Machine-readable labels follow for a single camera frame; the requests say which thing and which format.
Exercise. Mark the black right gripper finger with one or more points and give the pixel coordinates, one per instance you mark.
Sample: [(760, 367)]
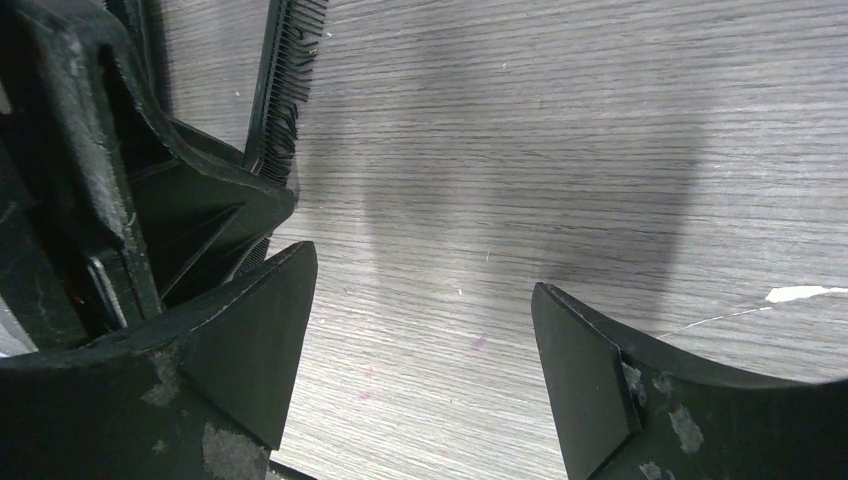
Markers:
[(200, 392), (204, 218), (629, 406)]

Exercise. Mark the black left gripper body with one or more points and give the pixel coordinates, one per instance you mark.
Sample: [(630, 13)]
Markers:
[(76, 262)]

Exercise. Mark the black comb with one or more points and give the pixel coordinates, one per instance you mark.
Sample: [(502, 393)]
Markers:
[(292, 35)]

